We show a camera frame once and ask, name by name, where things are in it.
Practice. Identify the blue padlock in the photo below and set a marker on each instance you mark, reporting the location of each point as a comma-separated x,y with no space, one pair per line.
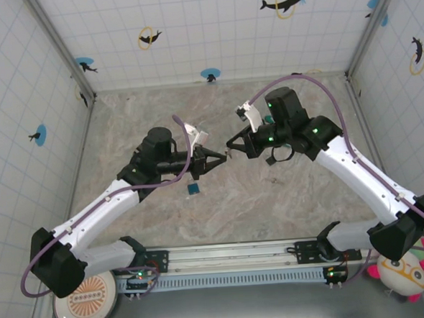
194,189

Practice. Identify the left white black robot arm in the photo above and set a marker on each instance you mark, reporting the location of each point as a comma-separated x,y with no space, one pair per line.
103,205

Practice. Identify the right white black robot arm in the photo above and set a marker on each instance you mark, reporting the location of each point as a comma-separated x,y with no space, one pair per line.
371,178

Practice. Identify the black fish blue disc sticker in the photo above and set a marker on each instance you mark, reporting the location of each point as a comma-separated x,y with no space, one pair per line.
210,75

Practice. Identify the black shark blue disc sticker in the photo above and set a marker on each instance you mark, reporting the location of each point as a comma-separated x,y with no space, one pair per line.
85,65

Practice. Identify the black diver blue disc sticker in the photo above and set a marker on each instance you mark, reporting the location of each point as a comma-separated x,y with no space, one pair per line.
40,135

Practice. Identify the round orange patterned plate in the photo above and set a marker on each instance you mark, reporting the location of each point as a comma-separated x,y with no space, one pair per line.
95,303

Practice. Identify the white pink plush toy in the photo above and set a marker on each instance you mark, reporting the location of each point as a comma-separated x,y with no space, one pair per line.
403,277

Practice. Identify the aluminium table side rail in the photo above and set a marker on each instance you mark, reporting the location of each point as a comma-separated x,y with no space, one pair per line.
89,119

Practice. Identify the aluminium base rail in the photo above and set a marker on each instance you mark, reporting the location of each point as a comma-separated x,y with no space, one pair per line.
232,253

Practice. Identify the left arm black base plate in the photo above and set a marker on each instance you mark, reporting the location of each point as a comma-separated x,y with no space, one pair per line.
160,259

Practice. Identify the aluminium corner post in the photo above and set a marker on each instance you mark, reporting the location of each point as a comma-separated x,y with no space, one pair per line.
63,49
369,30

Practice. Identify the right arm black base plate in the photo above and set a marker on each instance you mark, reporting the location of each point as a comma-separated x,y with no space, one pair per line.
304,250

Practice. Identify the blue disc wall sticker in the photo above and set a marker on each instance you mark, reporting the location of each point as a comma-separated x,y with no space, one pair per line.
372,2

